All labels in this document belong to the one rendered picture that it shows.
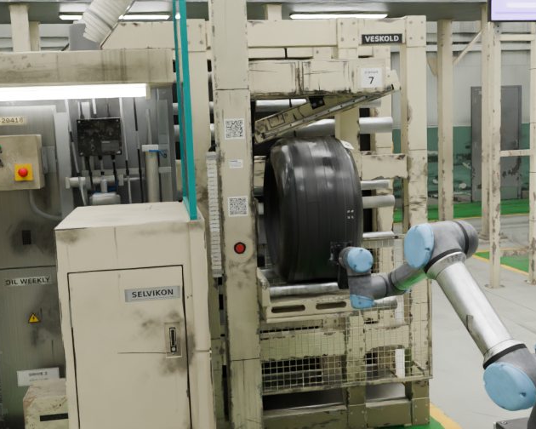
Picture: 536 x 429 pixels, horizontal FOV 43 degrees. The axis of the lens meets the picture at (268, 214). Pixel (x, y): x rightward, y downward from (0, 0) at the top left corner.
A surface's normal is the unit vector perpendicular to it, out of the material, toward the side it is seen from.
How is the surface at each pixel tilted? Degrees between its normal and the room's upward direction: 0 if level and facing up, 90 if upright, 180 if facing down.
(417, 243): 84
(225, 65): 90
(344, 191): 70
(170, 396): 90
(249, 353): 90
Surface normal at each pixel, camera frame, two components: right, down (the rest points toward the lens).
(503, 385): -0.82, 0.19
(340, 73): 0.16, 0.12
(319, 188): 0.13, -0.25
